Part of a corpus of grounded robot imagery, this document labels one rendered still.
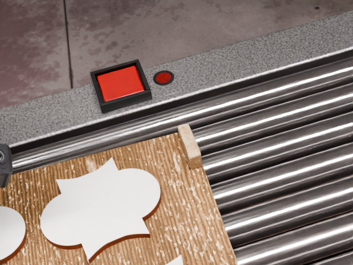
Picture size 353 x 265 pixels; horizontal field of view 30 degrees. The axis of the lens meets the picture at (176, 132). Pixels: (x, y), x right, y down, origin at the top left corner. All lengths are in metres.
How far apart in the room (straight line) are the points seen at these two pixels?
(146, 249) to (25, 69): 1.78
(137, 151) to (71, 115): 0.14
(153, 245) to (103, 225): 0.06
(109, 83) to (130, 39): 1.54
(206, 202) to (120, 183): 0.11
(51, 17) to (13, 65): 0.29
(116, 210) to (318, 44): 0.42
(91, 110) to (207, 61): 0.19
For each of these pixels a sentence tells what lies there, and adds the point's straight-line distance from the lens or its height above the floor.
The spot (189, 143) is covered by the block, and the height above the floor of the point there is 0.96.
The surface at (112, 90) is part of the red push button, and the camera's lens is 0.97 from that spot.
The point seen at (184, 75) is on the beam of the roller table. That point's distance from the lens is 0.99.
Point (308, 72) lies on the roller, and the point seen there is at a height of 0.92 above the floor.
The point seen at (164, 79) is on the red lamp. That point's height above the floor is 0.92.
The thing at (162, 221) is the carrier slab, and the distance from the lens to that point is 0.80.
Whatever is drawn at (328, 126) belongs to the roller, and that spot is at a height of 0.92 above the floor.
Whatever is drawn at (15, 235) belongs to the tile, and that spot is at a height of 0.95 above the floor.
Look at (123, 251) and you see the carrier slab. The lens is 0.78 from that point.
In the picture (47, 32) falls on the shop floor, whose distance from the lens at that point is 2.64.
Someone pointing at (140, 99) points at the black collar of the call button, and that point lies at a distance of 0.95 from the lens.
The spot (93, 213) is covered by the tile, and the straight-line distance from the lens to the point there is 0.81.
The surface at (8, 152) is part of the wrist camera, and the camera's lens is 0.74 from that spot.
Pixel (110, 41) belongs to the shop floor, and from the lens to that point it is 2.52.
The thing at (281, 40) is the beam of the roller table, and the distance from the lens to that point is 1.04.
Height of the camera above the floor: 1.59
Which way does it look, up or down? 48 degrees down
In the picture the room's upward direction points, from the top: 9 degrees counter-clockwise
